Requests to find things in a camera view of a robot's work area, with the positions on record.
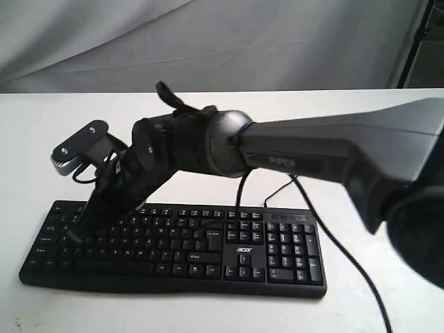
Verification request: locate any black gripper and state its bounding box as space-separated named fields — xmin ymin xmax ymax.
xmin=66 ymin=152 xmax=174 ymax=244

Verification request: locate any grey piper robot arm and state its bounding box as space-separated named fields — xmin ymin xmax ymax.
xmin=69 ymin=98 xmax=443 ymax=287

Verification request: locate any black acer keyboard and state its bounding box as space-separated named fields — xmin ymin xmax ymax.
xmin=19 ymin=200 xmax=327 ymax=298

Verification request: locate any grey backdrop cloth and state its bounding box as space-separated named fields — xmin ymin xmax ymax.
xmin=1 ymin=1 xmax=426 ymax=93

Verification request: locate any black stand pole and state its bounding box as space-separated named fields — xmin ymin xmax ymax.
xmin=396 ymin=1 xmax=443 ymax=89

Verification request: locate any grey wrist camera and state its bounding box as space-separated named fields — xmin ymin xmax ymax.
xmin=51 ymin=120 xmax=128 ymax=176

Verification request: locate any black velcro strap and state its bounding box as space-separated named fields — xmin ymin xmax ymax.
xmin=155 ymin=80 xmax=195 ymax=117

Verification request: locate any black USB cable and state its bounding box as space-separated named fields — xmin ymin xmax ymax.
xmin=263 ymin=173 xmax=296 ymax=208

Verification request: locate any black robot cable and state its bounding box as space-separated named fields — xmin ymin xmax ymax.
xmin=235 ymin=166 xmax=395 ymax=333

